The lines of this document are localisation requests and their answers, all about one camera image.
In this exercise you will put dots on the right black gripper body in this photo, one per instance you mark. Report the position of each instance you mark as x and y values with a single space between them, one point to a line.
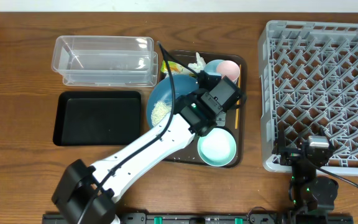
291 154

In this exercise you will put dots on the white tissue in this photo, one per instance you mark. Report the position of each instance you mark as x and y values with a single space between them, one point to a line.
199 65

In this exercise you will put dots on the dark blue plate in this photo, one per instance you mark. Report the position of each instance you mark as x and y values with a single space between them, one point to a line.
183 84

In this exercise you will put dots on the pile of white rice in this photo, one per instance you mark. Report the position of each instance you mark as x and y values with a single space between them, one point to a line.
160 110

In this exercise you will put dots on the yellow green snack wrapper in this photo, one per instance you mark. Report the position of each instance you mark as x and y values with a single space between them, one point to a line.
176 69

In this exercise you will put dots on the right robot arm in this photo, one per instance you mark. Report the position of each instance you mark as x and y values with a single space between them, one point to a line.
313 196

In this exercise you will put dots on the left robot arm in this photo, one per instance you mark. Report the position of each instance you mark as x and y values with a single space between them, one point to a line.
88 194

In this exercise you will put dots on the grey dishwasher rack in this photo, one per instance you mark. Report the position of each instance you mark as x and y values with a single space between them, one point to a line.
309 75

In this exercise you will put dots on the black waste tray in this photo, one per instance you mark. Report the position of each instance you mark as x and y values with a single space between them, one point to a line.
97 118

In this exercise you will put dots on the wooden chopstick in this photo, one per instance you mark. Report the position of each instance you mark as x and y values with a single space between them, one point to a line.
237 118

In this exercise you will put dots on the mint green bowl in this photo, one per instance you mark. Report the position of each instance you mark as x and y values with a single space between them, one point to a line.
218 148

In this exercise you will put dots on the light blue small plate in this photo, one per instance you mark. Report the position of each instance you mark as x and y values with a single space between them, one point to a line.
211 66

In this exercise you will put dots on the pink cup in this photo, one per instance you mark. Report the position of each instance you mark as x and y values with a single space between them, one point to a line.
229 69

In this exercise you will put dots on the dark brown serving tray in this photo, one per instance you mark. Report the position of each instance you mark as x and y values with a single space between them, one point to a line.
189 155

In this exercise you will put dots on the clear plastic bin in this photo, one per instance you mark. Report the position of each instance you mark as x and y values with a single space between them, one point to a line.
100 60

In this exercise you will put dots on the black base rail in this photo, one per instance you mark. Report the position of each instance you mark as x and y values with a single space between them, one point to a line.
141 218

